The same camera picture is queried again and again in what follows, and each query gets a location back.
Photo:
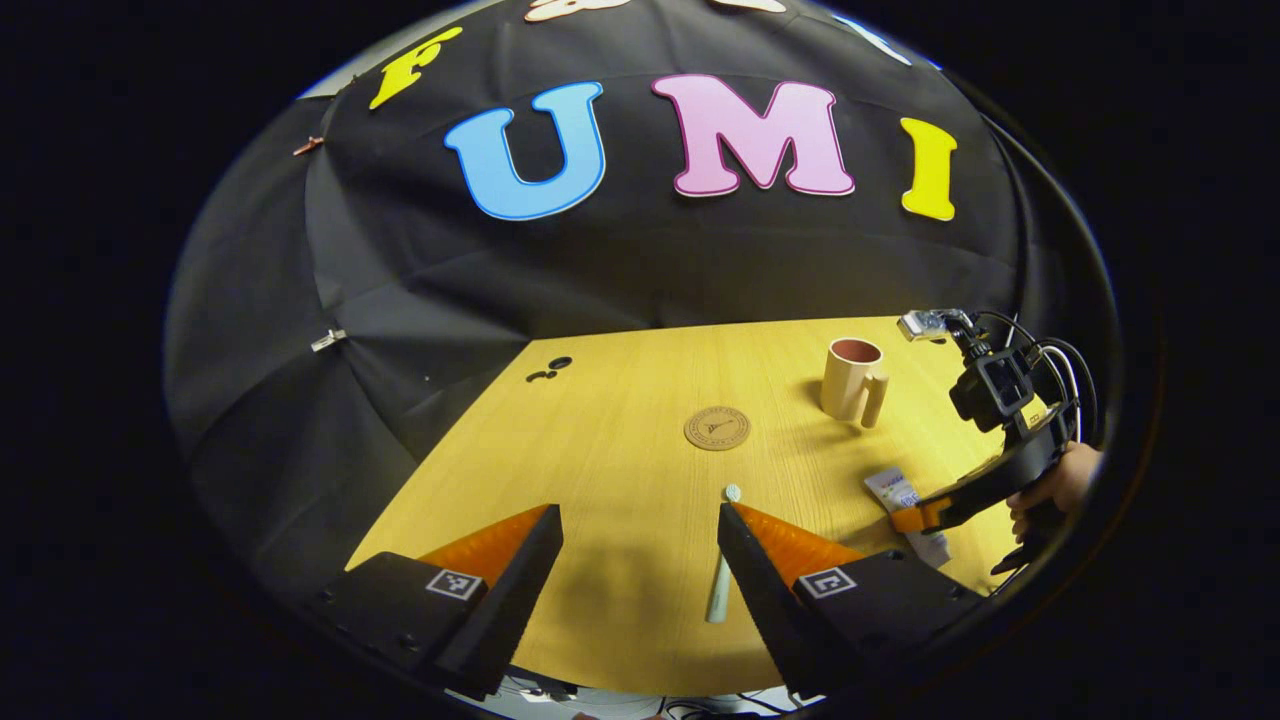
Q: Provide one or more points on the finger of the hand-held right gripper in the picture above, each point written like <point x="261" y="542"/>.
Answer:
<point x="925" y="515"/>

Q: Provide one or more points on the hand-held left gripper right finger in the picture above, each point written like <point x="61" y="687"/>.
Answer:
<point x="750" y="580"/>

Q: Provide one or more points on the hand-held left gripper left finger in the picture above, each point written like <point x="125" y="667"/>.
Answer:
<point x="525" y="570"/>

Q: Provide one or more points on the light blue toothbrush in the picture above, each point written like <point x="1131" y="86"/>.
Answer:
<point x="717" y="600"/>

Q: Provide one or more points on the white toothpaste tube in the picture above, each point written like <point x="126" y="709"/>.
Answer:
<point x="895" y="490"/>

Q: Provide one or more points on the beige cup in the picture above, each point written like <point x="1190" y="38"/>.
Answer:
<point x="845" y="390"/>

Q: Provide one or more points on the round cork coaster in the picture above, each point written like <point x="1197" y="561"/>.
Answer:
<point x="717" y="428"/>

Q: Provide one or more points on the wooden desktop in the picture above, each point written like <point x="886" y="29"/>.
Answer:
<point x="620" y="470"/>

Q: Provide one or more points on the white cloth clip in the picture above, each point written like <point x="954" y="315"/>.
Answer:
<point x="328" y="340"/>

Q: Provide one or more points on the black backdrop cloth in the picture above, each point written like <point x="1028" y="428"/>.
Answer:
<point x="640" y="270"/>

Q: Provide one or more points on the red cloth clip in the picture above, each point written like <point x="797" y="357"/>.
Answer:
<point x="307" y="146"/>

